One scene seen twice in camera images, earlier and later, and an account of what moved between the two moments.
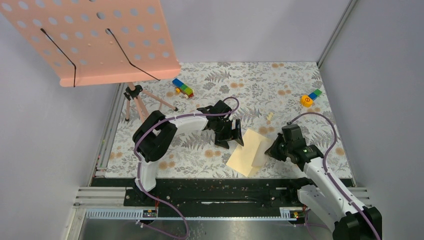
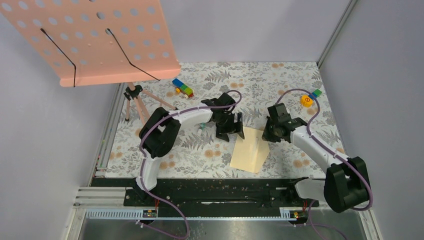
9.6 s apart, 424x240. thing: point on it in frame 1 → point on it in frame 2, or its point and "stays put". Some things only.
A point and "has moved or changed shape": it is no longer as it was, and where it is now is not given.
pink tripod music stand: [92, 43] stays put
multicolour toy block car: [181, 87] stays put
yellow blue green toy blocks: [307, 100] stays put
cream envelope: [241, 160] has moved or changed shape
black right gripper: [272, 152] → [266, 136]
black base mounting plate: [205, 192] stays put
